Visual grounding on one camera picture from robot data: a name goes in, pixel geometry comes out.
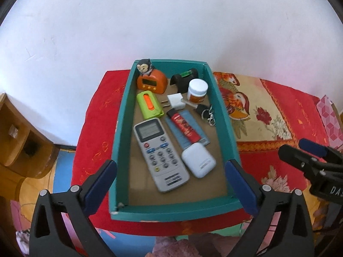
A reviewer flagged white earbuds case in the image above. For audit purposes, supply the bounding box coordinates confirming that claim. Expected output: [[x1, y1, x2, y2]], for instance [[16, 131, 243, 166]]
[[181, 142, 216, 179]]

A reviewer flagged bunch of keys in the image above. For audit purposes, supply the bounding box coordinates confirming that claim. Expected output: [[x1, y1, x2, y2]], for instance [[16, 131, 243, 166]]
[[181, 99, 216, 127]]

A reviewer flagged blue id card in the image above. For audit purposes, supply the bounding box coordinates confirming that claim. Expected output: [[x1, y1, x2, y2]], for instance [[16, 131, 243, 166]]
[[165, 109, 210, 150]]

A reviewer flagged white orange pill bottle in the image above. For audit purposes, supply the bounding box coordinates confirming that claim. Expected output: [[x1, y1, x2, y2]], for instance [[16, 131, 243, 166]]
[[187, 78, 208, 104]]

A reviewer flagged teal cardboard box tray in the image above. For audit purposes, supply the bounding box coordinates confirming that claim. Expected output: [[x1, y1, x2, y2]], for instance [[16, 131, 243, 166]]
[[108, 58, 243, 223]]

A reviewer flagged white air conditioner remote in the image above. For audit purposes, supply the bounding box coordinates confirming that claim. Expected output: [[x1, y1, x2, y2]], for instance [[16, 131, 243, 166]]
[[133, 118, 190, 193]]

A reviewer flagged white usb wall charger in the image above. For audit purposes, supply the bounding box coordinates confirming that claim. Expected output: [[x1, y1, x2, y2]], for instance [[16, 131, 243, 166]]
[[161, 93, 185, 110]]

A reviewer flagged black curved device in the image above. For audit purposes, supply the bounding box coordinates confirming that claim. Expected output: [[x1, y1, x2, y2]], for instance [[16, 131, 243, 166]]
[[170, 68, 199, 93]]

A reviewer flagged green orange utility cutter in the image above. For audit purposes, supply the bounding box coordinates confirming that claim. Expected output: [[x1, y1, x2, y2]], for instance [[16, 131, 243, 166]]
[[136, 91, 164, 120]]

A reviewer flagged orange digital timer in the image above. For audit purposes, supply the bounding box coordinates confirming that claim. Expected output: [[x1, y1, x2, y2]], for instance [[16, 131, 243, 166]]
[[137, 69, 168, 95]]

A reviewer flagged monkey cartoon figurine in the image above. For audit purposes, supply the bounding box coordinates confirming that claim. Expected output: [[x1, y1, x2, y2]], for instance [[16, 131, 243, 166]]
[[137, 59, 154, 76]]

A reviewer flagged pink patterned gift bag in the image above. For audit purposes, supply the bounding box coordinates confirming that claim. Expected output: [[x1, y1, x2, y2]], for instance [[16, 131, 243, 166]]
[[316, 95, 343, 151]]

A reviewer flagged wooden bedside cabinet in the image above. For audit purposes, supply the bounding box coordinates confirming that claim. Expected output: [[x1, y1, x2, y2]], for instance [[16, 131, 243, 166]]
[[0, 93, 59, 201]]

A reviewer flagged pink fluffy blanket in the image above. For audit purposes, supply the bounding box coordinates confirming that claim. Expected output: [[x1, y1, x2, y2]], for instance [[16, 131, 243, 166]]
[[145, 233, 240, 257]]

